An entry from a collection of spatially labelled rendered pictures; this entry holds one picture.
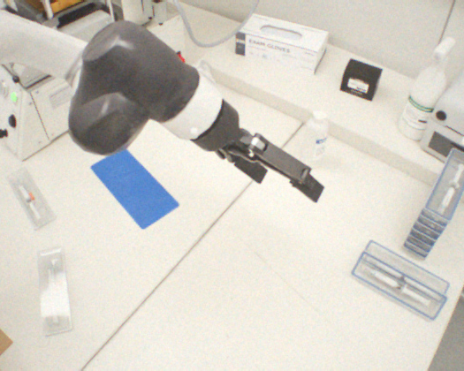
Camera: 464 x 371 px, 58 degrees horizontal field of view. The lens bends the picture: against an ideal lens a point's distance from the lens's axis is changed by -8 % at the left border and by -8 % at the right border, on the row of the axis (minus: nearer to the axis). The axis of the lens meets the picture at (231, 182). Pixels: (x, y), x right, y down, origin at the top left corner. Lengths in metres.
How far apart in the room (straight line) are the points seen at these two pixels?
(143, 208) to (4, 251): 0.31
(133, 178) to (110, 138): 0.45
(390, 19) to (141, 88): 0.85
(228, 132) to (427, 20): 0.75
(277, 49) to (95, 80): 0.73
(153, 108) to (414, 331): 0.61
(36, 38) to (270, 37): 0.72
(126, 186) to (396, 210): 0.59
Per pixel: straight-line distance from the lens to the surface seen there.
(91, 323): 0.87
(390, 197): 1.04
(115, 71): 0.54
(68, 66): 0.68
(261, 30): 1.27
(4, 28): 0.62
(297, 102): 1.13
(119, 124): 0.57
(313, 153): 1.00
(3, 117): 1.21
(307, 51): 1.19
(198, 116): 0.58
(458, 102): 1.00
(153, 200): 0.98
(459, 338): 1.81
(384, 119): 1.14
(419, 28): 1.25
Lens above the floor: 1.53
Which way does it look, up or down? 51 degrees down
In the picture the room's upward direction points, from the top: straight up
